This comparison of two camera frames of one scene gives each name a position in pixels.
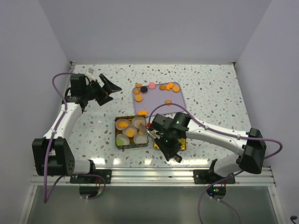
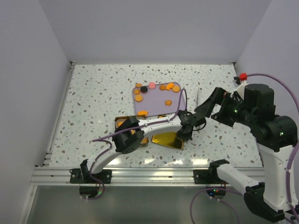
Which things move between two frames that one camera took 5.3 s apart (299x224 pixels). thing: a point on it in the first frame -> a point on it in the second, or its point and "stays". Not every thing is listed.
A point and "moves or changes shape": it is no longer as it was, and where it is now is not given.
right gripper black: x=169 y=152 -> x=222 y=97
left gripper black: x=109 y=87 -> x=187 y=137
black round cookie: x=144 y=89 stays
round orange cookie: x=176 y=89 stays
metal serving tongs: x=143 y=129 moves or changes shape
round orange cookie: x=138 y=98 stays
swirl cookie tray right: x=168 y=101 stays
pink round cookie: x=152 y=85 stays
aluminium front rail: x=160 y=175 stays
